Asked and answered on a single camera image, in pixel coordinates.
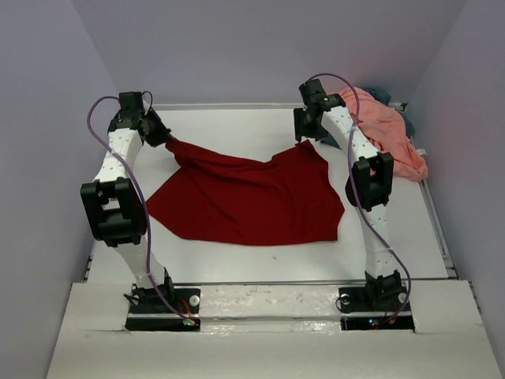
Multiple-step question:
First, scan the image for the aluminium front table rail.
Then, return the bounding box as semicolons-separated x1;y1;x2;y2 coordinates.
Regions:
174;279;365;287

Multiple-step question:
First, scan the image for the red t shirt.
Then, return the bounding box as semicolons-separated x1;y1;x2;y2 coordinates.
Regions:
147;140;345;246

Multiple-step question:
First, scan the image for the aluminium table rail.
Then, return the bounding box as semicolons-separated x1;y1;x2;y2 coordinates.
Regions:
419;180;458;280
154;103;303;111
174;279;365;287

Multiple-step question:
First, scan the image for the teal blue t shirt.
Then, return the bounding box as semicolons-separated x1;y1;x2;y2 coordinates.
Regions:
318;84;417;150

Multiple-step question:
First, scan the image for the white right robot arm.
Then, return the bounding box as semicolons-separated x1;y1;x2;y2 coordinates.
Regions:
294;74;409;317

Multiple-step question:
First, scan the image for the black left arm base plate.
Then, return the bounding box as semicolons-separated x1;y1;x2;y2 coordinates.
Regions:
123;286;201;332

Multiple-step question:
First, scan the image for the pink t shirt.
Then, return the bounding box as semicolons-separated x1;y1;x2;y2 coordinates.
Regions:
356;88;428;182

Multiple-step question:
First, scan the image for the aluminium back table rail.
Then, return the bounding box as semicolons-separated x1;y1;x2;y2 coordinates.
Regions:
154;103;303;111

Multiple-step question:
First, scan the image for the aluminium right table rail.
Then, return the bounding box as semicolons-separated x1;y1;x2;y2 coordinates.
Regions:
419;180;458;280

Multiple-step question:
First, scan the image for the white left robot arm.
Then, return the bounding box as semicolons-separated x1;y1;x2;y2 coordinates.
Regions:
80;91;175;312

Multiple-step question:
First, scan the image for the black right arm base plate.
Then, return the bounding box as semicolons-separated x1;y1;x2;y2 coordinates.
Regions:
335;287;415;332

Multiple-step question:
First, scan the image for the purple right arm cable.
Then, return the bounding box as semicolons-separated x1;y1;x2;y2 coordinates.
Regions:
305;73;413;323

